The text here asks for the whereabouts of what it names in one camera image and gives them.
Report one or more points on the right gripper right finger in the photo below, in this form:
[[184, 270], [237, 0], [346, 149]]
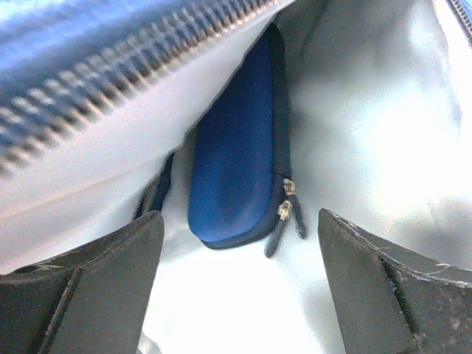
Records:
[[389, 299]]

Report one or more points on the blue pencil case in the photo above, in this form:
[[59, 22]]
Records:
[[241, 186]]

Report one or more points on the navy blue student backpack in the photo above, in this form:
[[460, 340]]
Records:
[[100, 104]]

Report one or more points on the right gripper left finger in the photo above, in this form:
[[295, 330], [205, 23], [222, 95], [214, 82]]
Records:
[[91, 299]]

